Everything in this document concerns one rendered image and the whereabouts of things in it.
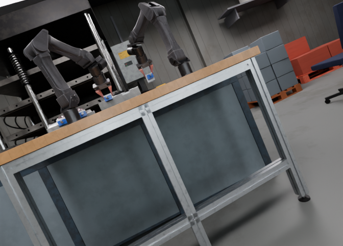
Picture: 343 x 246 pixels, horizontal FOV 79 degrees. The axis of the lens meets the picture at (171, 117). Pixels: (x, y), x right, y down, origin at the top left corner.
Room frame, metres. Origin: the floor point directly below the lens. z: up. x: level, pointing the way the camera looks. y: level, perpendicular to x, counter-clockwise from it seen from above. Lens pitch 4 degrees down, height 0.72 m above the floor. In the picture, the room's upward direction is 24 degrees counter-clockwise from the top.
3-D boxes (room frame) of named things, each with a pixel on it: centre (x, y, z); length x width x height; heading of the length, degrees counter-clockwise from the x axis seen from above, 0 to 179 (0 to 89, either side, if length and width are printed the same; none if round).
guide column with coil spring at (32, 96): (1.97, 1.09, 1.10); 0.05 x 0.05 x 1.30
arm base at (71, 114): (0.98, 0.42, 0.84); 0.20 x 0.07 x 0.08; 102
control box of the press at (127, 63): (2.24, 0.14, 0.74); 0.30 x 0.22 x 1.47; 97
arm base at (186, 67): (1.10, -0.17, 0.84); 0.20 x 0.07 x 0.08; 102
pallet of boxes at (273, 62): (3.97, -1.77, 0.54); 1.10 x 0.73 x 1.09; 9
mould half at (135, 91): (1.52, 0.27, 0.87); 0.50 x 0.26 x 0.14; 7
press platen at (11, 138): (2.38, 0.97, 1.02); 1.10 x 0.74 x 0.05; 97
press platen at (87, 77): (2.38, 0.97, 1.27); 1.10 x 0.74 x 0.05; 97
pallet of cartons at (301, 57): (4.43, -3.30, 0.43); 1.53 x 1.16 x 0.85; 102
